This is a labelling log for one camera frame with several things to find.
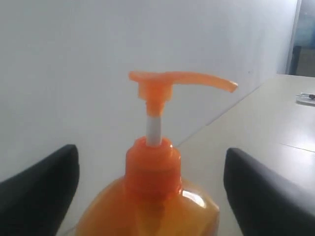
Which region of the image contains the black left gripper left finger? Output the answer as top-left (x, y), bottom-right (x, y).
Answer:
top-left (0, 145), bottom-right (80, 236)

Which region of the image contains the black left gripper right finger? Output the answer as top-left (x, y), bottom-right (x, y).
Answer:
top-left (223, 147), bottom-right (315, 236)

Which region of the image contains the orange dish soap pump bottle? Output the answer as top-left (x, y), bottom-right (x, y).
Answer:
top-left (72, 71), bottom-right (237, 236)

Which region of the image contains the small object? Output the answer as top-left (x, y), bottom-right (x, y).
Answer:
top-left (295, 93), bottom-right (315, 106)

